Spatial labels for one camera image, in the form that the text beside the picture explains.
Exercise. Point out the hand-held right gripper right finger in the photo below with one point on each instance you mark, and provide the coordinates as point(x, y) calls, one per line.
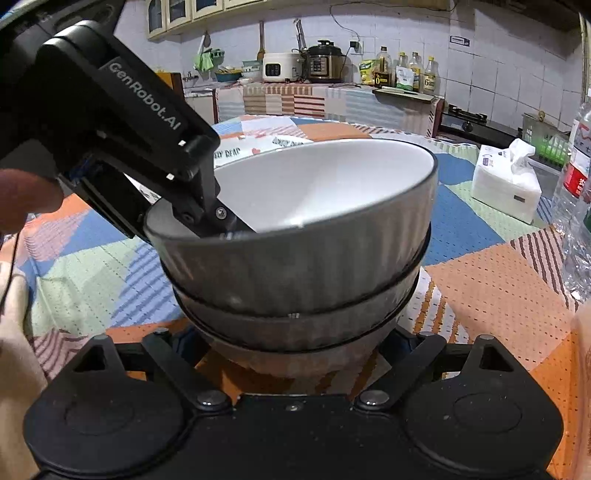
point(415, 364)

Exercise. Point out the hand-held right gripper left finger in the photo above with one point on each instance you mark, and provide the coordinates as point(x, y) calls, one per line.
point(175, 364)

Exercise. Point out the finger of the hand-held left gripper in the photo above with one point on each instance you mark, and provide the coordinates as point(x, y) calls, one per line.
point(217, 214)
point(111, 198)

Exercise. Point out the white ribbed bowl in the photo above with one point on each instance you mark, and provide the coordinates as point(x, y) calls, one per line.
point(323, 258)
point(295, 362)
point(295, 330)

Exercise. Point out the person's left forearm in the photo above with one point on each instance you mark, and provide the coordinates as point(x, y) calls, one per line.
point(18, 346)

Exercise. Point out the stack of pale bowls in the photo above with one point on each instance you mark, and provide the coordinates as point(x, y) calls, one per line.
point(252, 70)

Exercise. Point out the person's left hand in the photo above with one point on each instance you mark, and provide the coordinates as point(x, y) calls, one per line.
point(27, 196)

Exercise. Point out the brown wooden chair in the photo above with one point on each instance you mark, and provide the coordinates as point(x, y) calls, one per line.
point(173, 83)

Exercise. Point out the green hanging cloth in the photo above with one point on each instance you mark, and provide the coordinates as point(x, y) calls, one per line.
point(207, 60)

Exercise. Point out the blue bowl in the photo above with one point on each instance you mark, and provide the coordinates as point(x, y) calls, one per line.
point(228, 76)

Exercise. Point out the patchwork counter cover cloth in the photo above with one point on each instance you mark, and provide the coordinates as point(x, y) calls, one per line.
point(286, 99)

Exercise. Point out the white rice cooker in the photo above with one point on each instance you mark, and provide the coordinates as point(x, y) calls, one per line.
point(281, 67)

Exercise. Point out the wooden spatula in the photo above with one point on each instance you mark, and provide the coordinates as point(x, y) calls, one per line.
point(261, 41)

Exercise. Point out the black steel pressure cooker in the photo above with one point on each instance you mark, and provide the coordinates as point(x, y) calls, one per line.
point(323, 62)

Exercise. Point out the white tissue pack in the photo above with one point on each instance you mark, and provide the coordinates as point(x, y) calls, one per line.
point(498, 189)

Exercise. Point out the yellow green seasoning packet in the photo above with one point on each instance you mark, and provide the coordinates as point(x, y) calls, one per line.
point(367, 73)

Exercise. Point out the red label water bottle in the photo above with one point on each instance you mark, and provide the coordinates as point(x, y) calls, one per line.
point(577, 207)

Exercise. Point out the yellow cooking oil bottle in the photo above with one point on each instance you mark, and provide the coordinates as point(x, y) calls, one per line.
point(402, 74)
point(416, 74)
point(430, 78)

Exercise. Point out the black gas stove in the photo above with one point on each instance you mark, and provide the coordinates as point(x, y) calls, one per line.
point(466, 124)

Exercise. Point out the green plastic basket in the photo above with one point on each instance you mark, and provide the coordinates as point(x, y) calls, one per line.
point(549, 145)

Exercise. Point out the cream wall cabinet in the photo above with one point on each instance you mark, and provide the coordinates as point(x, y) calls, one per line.
point(184, 14)

